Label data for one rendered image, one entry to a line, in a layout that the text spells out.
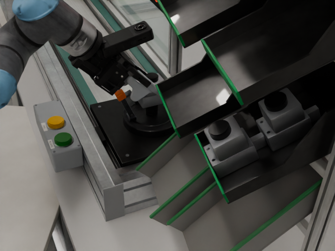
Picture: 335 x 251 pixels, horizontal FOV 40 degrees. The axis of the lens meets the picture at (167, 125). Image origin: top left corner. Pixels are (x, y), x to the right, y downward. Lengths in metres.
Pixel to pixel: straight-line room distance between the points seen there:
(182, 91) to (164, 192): 0.21
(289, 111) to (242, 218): 0.23
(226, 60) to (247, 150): 0.13
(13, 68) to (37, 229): 0.38
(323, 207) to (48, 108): 0.76
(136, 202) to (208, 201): 0.27
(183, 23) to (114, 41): 0.30
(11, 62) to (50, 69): 0.53
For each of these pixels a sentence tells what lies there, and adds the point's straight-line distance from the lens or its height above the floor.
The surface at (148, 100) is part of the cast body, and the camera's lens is 1.07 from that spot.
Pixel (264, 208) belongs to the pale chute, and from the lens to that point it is 0.76.
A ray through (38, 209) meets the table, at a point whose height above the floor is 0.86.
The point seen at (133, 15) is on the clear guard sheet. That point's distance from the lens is 1.56.
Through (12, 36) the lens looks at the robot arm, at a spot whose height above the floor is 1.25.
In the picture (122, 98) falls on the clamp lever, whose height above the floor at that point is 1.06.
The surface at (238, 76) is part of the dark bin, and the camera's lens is 0.57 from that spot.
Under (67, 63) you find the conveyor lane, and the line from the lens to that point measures 1.42.
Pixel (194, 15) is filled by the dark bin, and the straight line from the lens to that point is 0.70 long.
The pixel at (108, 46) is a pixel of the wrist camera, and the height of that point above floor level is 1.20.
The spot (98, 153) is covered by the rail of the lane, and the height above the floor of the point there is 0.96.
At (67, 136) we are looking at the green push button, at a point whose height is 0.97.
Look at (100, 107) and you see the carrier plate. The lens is 1.18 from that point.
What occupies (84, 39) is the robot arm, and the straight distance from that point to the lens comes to 0.92.
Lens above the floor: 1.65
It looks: 38 degrees down
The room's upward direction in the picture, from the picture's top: 2 degrees clockwise
